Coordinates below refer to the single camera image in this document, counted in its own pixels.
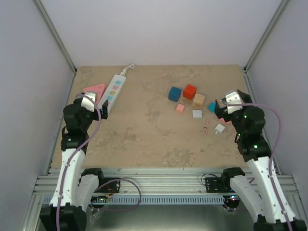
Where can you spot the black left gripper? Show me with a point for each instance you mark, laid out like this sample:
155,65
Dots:
105,114

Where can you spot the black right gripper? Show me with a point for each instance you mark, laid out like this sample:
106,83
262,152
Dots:
221,112

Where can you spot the cyan socket block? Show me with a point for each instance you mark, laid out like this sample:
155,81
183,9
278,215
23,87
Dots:
211,107

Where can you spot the small white round charger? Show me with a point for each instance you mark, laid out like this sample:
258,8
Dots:
219,129

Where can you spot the beige cube socket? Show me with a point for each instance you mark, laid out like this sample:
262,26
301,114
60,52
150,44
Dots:
198,101

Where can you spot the white usb charger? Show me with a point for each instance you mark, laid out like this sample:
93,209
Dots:
197,114

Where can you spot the pink power strip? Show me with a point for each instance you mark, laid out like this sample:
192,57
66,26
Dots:
98,89

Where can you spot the white power strip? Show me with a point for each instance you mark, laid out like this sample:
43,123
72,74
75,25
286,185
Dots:
112,91

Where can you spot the red cube socket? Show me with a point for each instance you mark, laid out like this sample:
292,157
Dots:
189,92

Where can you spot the pink rectangular adapter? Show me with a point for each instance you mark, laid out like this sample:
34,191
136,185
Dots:
180,108

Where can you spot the blue cube socket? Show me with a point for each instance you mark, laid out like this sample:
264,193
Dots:
174,94

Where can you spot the pink round plug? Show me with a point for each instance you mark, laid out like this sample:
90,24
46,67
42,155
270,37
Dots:
223,121

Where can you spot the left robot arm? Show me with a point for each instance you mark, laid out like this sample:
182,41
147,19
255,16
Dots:
67,210

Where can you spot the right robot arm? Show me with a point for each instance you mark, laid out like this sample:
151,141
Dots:
269,207

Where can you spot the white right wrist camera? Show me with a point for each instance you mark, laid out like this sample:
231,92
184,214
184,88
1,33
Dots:
232,101

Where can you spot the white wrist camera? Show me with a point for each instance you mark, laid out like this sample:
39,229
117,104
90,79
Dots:
88,100
232,101

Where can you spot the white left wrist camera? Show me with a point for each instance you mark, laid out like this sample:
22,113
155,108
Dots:
88,100

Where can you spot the aluminium frame post right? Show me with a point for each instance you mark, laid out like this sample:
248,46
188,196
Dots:
268,31

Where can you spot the aluminium frame post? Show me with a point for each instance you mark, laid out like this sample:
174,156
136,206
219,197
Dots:
43,12
268,31

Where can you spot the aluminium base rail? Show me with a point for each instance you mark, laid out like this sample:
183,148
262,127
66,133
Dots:
155,181

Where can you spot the aluminium frame post left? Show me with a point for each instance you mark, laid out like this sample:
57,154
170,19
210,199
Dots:
43,12

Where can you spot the grey slotted cable duct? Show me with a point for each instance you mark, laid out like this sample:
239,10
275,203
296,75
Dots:
160,200

